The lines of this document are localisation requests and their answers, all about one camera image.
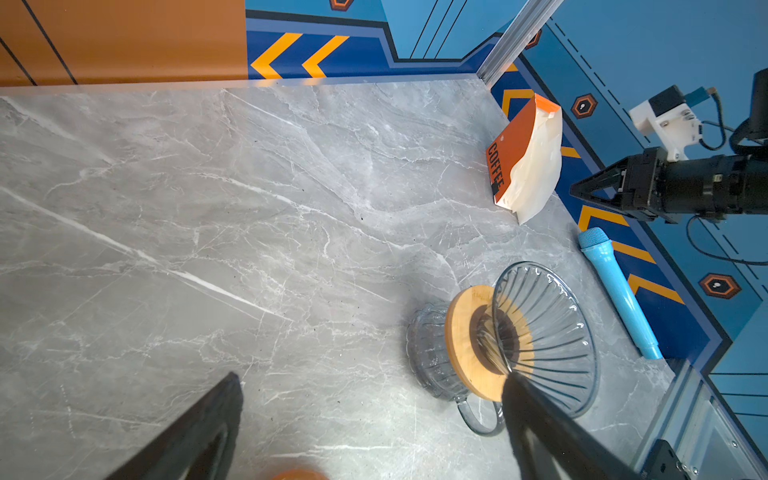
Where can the wooden ring holder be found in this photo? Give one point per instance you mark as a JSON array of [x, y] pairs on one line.
[[485, 342]]

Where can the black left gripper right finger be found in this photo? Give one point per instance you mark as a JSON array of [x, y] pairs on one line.
[[545, 440]]

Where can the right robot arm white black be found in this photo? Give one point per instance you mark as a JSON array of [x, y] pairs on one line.
[[662, 182]]

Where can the coffee filter pack orange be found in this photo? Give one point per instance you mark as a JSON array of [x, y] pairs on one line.
[[525, 160]]

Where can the light blue cylinder roll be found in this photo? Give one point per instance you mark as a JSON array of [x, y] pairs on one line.
[[599, 250]]

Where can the right aluminium corner post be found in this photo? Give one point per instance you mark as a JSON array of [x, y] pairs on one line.
[[528, 22]]

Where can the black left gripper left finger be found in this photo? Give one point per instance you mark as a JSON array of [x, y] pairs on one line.
[[200, 444]]

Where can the aluminium front rail frame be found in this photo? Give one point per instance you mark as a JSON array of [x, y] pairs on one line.
[[694, 436]]

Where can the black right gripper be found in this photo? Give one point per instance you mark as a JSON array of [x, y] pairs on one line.
[[635, 181]]

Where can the grey glass dripper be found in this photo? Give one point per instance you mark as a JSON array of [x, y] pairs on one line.
[[543, 334]]

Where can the grey glass pitcher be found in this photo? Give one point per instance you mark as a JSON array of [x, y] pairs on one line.
[[429, 360]]

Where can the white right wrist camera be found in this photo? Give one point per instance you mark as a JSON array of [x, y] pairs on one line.
[[669, 115]]

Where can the orange glass carafe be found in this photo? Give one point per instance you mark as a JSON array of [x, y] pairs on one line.
[[300, 474]]

